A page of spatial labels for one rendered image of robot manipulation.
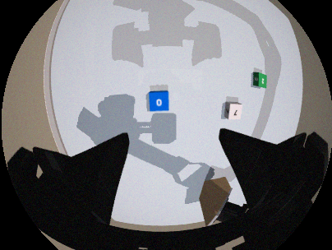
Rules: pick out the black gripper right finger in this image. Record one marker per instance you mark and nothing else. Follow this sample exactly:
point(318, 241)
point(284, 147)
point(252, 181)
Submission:
point(256, 163)

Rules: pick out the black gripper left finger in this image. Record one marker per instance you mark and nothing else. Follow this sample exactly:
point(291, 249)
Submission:
point(93, 175)

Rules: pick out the green block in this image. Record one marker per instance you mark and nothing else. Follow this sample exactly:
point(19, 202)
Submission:
point(259, 79)

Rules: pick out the blue block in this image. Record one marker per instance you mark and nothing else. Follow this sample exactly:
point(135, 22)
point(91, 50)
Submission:
point(158, 101)

